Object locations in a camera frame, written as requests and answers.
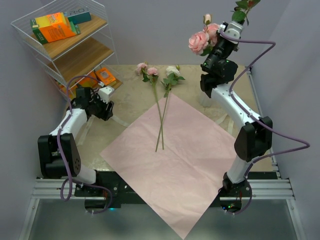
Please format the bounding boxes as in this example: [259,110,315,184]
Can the peach two-bloom flower stem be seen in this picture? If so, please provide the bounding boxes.
[202,0,262,27]

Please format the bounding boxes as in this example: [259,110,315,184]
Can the white flower stem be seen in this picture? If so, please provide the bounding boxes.
[155,65,185,152]

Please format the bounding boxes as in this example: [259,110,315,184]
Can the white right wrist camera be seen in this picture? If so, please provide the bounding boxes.
[217,21,244,43]

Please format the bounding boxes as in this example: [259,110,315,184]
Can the black mounting base rail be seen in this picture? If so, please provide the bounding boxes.
[32,171,295,208]

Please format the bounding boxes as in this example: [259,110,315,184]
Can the purple pink wrapping paper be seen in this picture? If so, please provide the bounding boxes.
[101,95,247,239]

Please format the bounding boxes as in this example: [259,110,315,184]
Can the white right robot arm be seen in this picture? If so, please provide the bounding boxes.
[200,35,273,197]

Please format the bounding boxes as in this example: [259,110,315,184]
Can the white wire wooden shelf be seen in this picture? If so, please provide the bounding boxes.
[11,0,119,91]

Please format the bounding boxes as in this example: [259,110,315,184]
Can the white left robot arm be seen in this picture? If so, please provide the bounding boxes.
[37,86,114,196]

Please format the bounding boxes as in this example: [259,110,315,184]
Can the orange yellow carton box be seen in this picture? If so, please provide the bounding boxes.
[30,12,81,45]

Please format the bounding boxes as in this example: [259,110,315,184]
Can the beige ribbon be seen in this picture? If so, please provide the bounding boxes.
[77,112,236,147]

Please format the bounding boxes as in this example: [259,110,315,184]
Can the teal box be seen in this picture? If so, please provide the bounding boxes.
[63,7,92,25]

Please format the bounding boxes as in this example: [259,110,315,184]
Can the pink two-bloom flower stem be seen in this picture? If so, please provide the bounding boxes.
[188,23,220,56]

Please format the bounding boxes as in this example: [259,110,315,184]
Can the small orange box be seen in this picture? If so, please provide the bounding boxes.
[95,67,117,87]

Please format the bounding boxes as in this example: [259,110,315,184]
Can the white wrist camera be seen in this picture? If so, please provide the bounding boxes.
[217,21,244,43]
[97,86,115,104]

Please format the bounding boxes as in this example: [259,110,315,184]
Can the white ribbed ceramic vase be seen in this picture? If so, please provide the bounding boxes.
[198,92,213,108]

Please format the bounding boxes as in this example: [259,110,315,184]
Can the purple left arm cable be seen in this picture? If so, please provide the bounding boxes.
[56,76,116,215]

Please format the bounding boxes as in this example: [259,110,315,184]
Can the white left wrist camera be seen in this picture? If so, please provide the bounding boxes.
[97,86,115,104]

